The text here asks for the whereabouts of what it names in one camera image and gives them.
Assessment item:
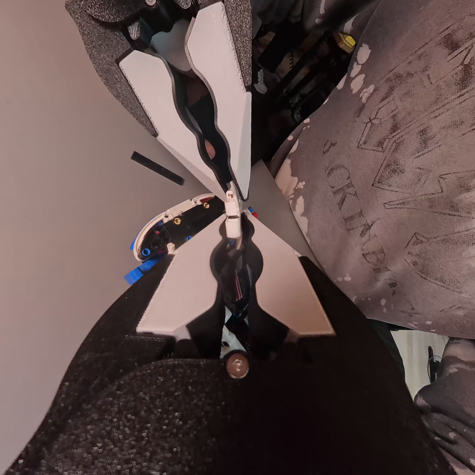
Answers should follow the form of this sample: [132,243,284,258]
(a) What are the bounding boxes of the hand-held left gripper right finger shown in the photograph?
[241,213,337,358]

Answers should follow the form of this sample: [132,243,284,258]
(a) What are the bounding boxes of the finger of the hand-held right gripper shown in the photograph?
[119,49,234,203]
[184,1,253,202]

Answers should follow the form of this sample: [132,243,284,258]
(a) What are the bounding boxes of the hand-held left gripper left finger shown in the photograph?
[137,217,226,357]

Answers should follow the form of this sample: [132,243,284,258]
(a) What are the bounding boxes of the building block toy car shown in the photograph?
[124,181,260,358]

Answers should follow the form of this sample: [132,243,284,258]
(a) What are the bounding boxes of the grey desk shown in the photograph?
[0,0,323,474]

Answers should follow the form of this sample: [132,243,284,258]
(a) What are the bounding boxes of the black Lego axle rod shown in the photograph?
[131,151,185,186]

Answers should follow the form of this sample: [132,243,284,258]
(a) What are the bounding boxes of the grey printed sweatshirt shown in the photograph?
[256,0,475,475]

